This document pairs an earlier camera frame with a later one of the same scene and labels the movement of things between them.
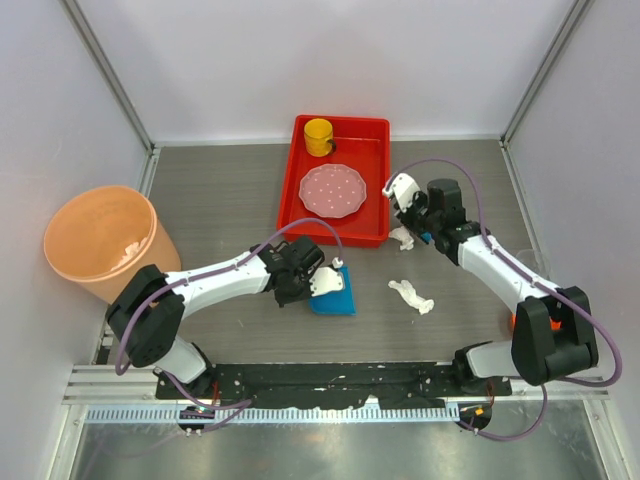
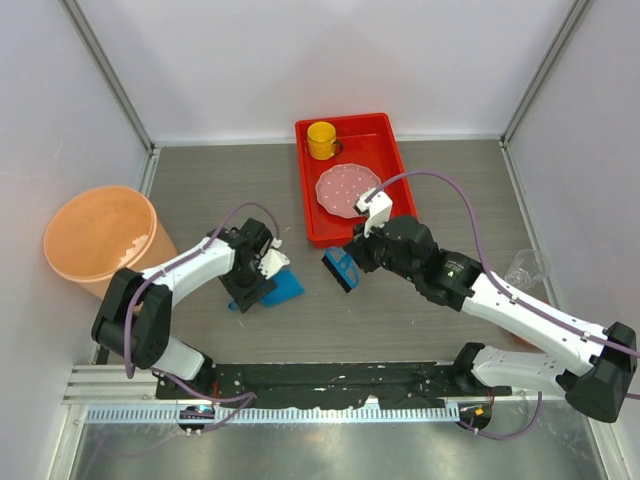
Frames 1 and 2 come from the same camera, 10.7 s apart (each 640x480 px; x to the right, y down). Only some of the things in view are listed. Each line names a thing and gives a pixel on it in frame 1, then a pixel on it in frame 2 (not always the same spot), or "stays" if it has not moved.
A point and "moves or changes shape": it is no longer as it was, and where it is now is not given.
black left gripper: x=283 y=299 to x=245 y=297
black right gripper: x=419 y=197 to x=358 y=248
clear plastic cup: x=532 y=260 stays
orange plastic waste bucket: x=99 y=239 stays
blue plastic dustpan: x=339 y=302 moves or changes shape
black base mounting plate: x=396 y=385 stays
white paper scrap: x=131 y=251 stays
